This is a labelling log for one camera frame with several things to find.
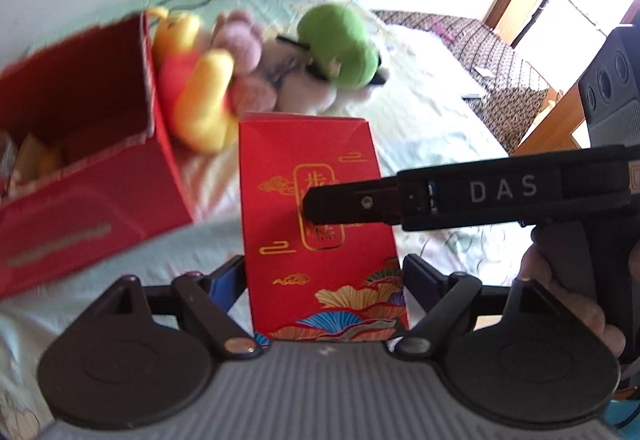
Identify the green plush toy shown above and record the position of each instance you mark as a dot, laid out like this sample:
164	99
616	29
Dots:
337	49

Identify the white plush toy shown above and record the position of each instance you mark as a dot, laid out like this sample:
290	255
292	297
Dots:
284	67

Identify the right hand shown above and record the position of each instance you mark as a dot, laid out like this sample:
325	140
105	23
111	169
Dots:
535	267

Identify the red patterned gift box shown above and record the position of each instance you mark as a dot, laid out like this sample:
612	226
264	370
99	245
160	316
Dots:
314	284

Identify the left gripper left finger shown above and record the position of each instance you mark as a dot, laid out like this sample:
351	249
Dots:
200	303

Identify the light green bed sheet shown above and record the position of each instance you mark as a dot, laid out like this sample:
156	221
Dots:
456	94

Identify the yellow red bear plush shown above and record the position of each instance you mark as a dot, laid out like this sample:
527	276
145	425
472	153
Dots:
192	79

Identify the large red cardboard box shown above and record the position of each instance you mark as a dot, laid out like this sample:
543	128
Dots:
91	98

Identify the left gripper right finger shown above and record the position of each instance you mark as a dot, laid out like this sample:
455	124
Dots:
451	304

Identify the pink plush toy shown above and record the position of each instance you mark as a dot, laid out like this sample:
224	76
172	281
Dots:
237	32

